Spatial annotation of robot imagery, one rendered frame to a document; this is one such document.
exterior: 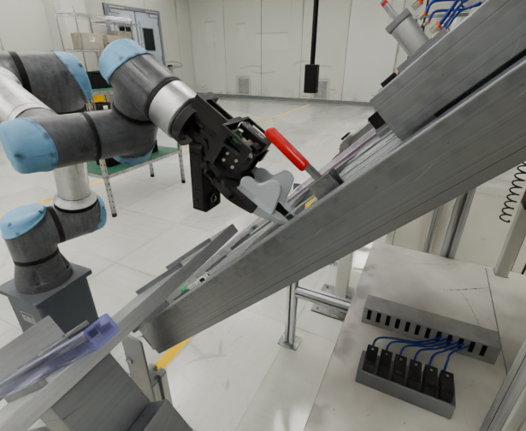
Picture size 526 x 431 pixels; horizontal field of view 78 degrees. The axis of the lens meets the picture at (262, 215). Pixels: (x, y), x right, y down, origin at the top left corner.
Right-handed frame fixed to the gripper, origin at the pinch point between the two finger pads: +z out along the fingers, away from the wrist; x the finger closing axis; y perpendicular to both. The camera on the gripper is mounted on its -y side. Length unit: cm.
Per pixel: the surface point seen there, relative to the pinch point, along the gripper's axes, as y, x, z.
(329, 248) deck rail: 8.0, -10.1, 6.1
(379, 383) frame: -16.4, 5.0, 32.2
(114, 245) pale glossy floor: -168, 86, -81
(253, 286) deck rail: -3.9, -10.1, 3.0
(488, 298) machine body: -6, 44, 51
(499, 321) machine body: -6, 35, 52
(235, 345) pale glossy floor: -102, 49, 18
